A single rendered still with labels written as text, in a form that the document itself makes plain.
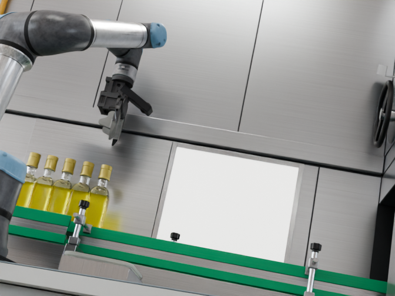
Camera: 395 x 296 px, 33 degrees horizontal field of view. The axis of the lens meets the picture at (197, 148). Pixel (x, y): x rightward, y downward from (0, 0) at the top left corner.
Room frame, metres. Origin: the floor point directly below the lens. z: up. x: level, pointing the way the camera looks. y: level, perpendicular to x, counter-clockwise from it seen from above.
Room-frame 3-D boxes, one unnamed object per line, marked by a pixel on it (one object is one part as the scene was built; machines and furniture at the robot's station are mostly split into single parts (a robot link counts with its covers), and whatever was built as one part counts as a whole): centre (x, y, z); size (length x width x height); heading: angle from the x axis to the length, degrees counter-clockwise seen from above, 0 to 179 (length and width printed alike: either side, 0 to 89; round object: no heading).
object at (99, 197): (1.96, 0.26, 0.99); 0.06 x 0.06 x 0.21; 84
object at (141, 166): (2.08, 0.10, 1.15); 0.90 x 0.03 x 0.34; 83
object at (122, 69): (1.96, 0.28, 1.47); 0.08 x 0.08 x 0.05
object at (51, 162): (1.98, 0.43, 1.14); 0.04 x 0.04 x 0.04
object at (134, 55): (1.96, 0.28, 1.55); 0.09 x 0.08 x 0.11; 149
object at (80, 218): (1.84, 0.27, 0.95); 0.17 x 0.03 x 0.12; 173
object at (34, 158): (1.99, 0.49, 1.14); 0.04 x 0.04 x 0.04
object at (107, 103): (1.96, 0.29, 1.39); 0.09 x 0.08 x 0.12; 84
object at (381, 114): (1.89, -0.56, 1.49); 0.21 x 0.05 x 0.21; 173
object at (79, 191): (1.97, 0.31, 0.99); 0.06 x 0.06 x 0.21; 83
